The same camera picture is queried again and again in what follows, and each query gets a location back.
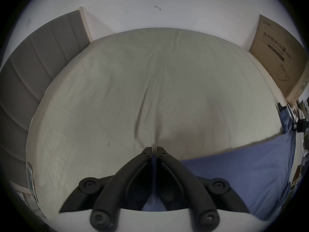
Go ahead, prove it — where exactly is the brown cardboard carton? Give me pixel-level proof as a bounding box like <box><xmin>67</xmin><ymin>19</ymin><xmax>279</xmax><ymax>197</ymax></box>
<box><xmin>249</xmin><ymin>14</ymin><xmax>309</xmax><ymax>101</ymax></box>

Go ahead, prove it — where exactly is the blue garment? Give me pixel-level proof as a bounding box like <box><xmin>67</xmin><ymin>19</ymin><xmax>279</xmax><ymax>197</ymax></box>
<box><xmin>141</xmin><ymin>102</ymin><xmax>297</xmax><ymax>221</ymax></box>

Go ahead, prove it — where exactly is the bed with beige sheet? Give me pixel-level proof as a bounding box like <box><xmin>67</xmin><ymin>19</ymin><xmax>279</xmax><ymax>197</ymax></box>
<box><xmin>26</xmin><ymin>28</ymin><xmax>288</xmax><ymax>220</ymax></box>

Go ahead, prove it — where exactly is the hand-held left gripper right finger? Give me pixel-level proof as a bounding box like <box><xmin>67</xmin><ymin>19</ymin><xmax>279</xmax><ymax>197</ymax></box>
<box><xmin>156</xmin><ymin>146</ymin><xmax>250</xmax><ymax>230</ymax></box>

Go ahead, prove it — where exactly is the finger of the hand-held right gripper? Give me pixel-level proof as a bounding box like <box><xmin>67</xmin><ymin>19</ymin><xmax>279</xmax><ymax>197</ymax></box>
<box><xmin>293</xmin><ymin>119</ymin><xmax>309</xmax><ymax>133</ymax></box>

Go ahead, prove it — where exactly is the grey padded headboard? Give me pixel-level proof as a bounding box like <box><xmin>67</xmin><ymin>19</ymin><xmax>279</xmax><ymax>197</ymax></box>
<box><xmin>0</xmin><ymin>10</ymin><xmax>91</xmax><ymax>187</ymax></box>

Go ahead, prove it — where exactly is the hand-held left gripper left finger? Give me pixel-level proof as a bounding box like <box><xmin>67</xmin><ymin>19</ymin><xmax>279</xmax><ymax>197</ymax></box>
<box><xmin>59</xmin><ymin>147</ymin><xmax>155</xmax><ymax>230</ymax></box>

